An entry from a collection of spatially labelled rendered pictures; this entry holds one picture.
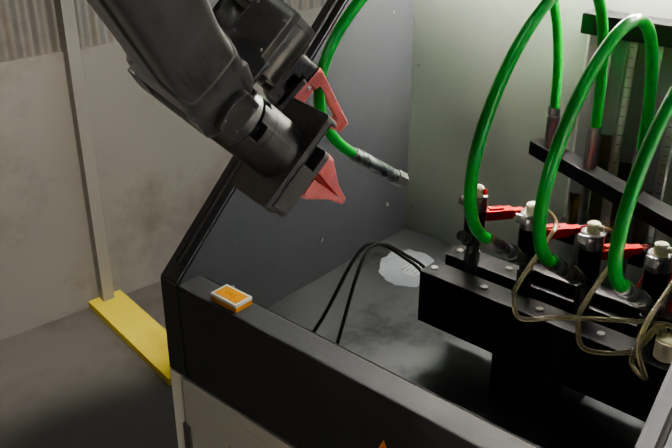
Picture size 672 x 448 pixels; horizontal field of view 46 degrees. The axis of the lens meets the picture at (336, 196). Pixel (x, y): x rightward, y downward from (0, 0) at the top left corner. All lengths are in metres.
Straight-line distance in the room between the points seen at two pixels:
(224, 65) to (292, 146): 0.18
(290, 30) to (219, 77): 0.13
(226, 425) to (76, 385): 1.42
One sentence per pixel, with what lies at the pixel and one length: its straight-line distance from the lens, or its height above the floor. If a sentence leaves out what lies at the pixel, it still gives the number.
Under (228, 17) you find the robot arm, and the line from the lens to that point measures 0.94.
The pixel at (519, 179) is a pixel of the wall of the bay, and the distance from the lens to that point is 1.35.
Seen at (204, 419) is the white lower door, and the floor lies 0.73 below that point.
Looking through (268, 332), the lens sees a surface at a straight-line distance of 1.02.
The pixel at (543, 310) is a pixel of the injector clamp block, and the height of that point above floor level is 0.98.
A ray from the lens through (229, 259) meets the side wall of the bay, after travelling 1.18.
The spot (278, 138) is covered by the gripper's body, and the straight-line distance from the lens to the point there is 0.70.
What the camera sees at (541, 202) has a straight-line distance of 0.82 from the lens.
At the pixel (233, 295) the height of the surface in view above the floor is 0.96.
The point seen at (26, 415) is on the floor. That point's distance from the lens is 2.52.
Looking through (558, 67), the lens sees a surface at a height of 1.22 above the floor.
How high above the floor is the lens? 1.53
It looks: 25 degrees down
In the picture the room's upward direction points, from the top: straight up
